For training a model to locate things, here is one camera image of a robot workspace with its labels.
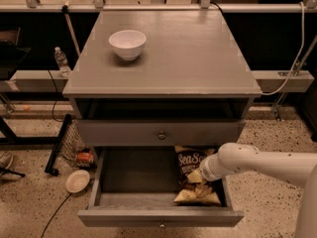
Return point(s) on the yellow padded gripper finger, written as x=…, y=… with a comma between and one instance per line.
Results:
x=196, y=177

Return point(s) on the brown sea salt chip bag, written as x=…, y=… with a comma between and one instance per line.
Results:
x=189, y=159

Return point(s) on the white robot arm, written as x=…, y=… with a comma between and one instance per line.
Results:
x=296, y=168

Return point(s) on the open middle drawer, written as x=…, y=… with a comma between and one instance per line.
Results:
x=136, y=187

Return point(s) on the closed upper drawer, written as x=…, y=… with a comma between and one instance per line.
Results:
x=152, y=133

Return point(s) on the grey wooden drawer cabinet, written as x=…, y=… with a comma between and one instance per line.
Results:
x=190, y=70

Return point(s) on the orange can in net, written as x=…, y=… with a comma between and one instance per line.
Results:
x=86, y=158

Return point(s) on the beige plate on floor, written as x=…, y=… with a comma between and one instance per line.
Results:
x=77, y=181

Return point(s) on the black metal stand leg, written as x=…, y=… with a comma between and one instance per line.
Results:
x=50, y=169

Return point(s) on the white ceramic bowl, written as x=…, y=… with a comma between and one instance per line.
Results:
x=127, y=44

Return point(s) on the clear plastic water bottle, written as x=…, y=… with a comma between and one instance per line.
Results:
x=62, y=62

